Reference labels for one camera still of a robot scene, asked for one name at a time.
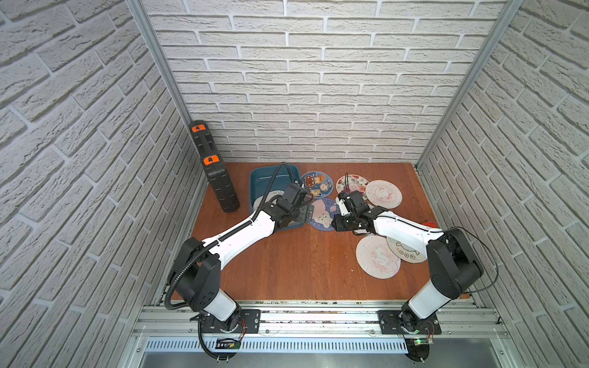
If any blue cartoon animals coaster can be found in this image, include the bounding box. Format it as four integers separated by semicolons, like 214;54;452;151
301;171;334;199

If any aluminium rail frame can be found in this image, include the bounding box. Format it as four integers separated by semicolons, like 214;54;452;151
131;300;510;354

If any teal storage box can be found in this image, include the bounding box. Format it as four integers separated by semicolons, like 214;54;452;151
248;163;302;236

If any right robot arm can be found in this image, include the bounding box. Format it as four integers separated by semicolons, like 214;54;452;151
332;191;484;331

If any pink piglet coaster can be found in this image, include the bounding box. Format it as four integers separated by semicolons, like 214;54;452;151
356;236;401;279

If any black orange tool case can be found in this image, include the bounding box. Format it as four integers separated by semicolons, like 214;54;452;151
190;121;240;213

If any floral pink coaster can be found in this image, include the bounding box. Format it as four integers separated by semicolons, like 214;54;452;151
335;173;369;200

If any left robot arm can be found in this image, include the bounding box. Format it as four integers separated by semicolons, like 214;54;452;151
164;183;313;331

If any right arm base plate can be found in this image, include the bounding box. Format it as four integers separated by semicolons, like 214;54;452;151
377;310;442;336

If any cream pink character coaster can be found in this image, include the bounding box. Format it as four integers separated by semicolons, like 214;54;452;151
252;190;284;212

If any white pink sketch coaster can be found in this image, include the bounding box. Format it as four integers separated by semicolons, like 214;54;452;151
365;180;403;209

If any lavender bear coaster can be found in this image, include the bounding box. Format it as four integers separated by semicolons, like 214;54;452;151
310;198;340;232

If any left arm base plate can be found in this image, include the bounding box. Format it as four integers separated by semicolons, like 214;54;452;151
201;308;262;334

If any white dog face coaster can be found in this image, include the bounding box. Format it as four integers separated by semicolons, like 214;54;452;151
387;237;427;264

